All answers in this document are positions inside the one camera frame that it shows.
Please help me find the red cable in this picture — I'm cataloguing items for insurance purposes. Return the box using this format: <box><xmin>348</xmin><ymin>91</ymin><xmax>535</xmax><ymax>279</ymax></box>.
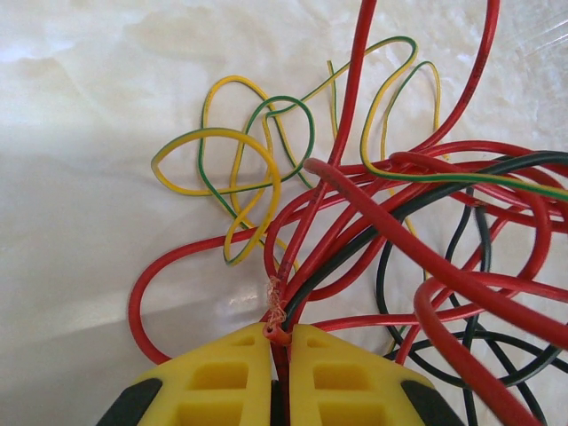
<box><xmin>304</xmin><ymin>157</ymin><xmax>568</xmax><ymax>426</ymax></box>
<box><xmin>130</xmin><ymin>0</ymin><xmax>568</xmax><ymax>369</ymax></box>

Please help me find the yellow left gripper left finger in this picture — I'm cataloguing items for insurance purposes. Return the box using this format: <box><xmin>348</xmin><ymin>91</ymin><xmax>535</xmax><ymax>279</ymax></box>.
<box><xmin>95</xmin><ymin>322</ymin><xmax>279</xmax><ymax>426</ymax></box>

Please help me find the yellow-green cable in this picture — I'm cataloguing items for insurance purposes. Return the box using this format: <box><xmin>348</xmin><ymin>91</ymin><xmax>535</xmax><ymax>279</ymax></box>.
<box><xmin>150</xmin><ymin>35</ymin><xmax>568</xmax><ymax>356</ymax></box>

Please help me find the black cable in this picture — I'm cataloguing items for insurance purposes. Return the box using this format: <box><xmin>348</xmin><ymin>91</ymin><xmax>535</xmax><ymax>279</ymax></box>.
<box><xmin>283</xmin><ymin>150</ymin><xmax>568</xmax><ymax>426</ymax></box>

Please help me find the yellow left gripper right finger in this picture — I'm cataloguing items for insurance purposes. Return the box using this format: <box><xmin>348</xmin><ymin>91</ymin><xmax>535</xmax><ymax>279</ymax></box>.
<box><xmin>283</xmin><ymin>323</ymin><xmax>465</xmax><ymax>426</ymax></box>

